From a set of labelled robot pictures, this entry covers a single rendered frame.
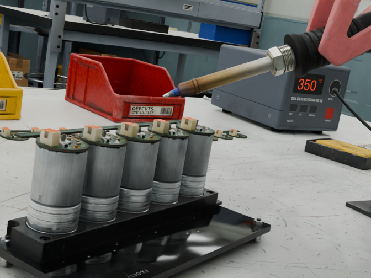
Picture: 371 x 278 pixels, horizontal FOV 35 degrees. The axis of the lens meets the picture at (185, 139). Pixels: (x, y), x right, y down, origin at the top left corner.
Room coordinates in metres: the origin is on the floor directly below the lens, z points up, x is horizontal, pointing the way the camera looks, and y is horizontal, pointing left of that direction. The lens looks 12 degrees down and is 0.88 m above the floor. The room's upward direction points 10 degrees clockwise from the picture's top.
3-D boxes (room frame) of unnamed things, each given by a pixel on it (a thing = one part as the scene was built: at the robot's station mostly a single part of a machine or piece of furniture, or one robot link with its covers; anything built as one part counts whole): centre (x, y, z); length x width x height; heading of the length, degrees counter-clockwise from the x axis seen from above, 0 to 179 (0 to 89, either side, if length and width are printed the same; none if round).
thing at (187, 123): (0.36, 0.00, 0.82); 0.01 x 0.01 x 0.01; 57
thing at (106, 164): (0.29, 0.04, 0.79); 0.02 x 0.02 x 0.05
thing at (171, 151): (0.34, 0.01, 0.79); 0.02 x 0.02 x 0.05
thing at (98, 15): (3.12, 0.54, 0.80); 0.15 x 0.12 x 0.10; 60
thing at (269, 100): (0.84, -0.12, 0.80); 0.15 x 0.12 x 0.10; 35
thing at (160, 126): (0.33, 0.01, 0.82); 0.01 x 0.01 x 0.01; 57
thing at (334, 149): (0.66, -0.18, 0.76); 0.07 x 0.05 x 0.02; 50
